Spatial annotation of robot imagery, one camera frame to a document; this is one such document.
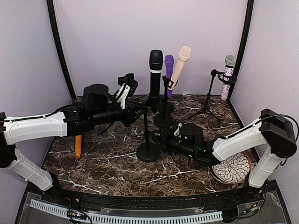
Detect black tripod mic stand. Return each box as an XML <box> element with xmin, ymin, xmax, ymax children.
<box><xmin>187</xmin><ymin>69</ymin><xmax>237</xmax><ymax>123</ymax></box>

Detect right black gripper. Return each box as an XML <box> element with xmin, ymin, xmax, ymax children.
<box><xmin>150</xmin><ymin>127</ymin><xmax>197</xmax><ymax>159</ymax></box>

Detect glitter silver microphone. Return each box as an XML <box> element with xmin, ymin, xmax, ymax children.
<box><xmin>221</xmin><ymin>55</ymin><xmax>236</xmax><ymax>100</ymax></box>

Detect black stand of beige microphone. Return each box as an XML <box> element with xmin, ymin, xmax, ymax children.
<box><xmin>154</xmin><ymin>76</ymin><xmax>173</xmax><ymax>128</ymax></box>

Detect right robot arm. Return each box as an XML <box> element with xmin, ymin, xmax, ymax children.
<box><xmin>150</xmin><ymin>109</ymin><xmax>299</xmax><ymax>203</ymax></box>

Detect left black frame post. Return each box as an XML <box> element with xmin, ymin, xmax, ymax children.
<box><xmin>46</xmin><ymin>0</ymin><xmax>77</xmax><ymax>100</ymax></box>

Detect white cable duct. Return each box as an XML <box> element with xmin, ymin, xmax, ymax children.
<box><xmin>30</xmin><ymin>199</ymin><xmax>223</xmax><ymax>224</ymax></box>

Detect black stand of purple microphone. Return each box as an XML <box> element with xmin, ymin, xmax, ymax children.
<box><xmin>157</xmin><ymin>100</ymin><xmax>174</xmax><ymax>114</ymax></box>

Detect purple microphone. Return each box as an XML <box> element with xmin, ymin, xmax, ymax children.
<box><xmin>164</xmin><ymin>55</ymin><xmax>174</xmax><ymax>98</ymax></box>

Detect black frame post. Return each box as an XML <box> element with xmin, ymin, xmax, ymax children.
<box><xmin>230</xmin><ymin>0</ymin><xmax>255</xmax><ymax>101</ymax></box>
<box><xmin>46</xmin><ymin>0</ymin><xmax>77</xmax><ymax>100</ymax></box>

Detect flower pattern plate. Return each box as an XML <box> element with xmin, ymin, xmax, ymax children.
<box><xmin>210</xmin><ymin>152</ymin><xmax>252</xmax><ymax>184</ymax></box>

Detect black microphone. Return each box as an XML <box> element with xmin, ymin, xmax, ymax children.
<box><xmin>147</xmin><ymin>49</ymin><xmax>163</xmax><ymax>113</ymax></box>

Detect right black frame post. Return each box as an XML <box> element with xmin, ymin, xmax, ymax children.
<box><xmin>230</xmin><ymin>0</ymin><xmax>255</xmax><ymax>101</ymax></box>

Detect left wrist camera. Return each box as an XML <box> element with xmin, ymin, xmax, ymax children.
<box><xmin>115</xmin><ymin>79</ymin><xmax>138</xmax><ymax>110</ymax></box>

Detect orange microphone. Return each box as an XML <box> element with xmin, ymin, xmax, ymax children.
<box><xmin>75</xmin><ymin>135</ymin><xmax>82</xmax><ymax>159</ymax></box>

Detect black front rail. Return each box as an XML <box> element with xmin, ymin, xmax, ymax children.
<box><xmin>43</xmin><ymin>186</ymin><xmax>265</xmax><ymax>210</ymax></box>

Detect beige pink microphone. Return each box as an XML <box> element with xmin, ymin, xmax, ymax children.
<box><xmin>168</xmin><ymin>46</ymin><xmax>192</xmax><ymax>91</ymax></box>

